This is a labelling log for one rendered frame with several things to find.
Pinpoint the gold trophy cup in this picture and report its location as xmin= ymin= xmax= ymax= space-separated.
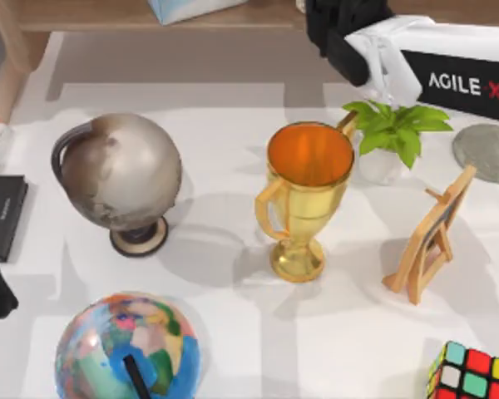
xmin=254 ymin=111 xmax=361 ymax=283

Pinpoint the grey globe on stand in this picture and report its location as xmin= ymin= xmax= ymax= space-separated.
xmin=50 ymin=112 xmax=184 ymax=258

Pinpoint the green plant in white pot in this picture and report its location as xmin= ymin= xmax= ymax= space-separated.
xmin=342 ymin=99 xmax=455 ymax=185

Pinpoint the wooden framed blackboard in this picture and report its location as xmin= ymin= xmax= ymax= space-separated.
xmin=381 ymin=164 xmax=478 ymax=306

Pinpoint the colourful globe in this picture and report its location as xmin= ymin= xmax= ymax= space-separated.
xmin=53 ymin=291 xmax=203 ymax=399

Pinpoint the light blue box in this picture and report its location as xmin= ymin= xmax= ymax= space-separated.
xmin=146 ymin=0 xmax=249 ymax=27

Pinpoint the wooden shelf unit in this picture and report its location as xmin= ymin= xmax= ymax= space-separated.
xmin=0 ymin=0 xmax=309 ymax=126

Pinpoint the round grey coaster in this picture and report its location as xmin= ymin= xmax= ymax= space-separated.
xmin=452 ymin=123 xmax=499 ymax=185

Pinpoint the black book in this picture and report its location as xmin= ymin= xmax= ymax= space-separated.
xmin=0 ymin=174 xmax=30 ymax=264

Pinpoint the colourful puzzle cube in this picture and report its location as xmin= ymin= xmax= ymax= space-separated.
xmin=425 ymin=340 xmax=499 ymax=399

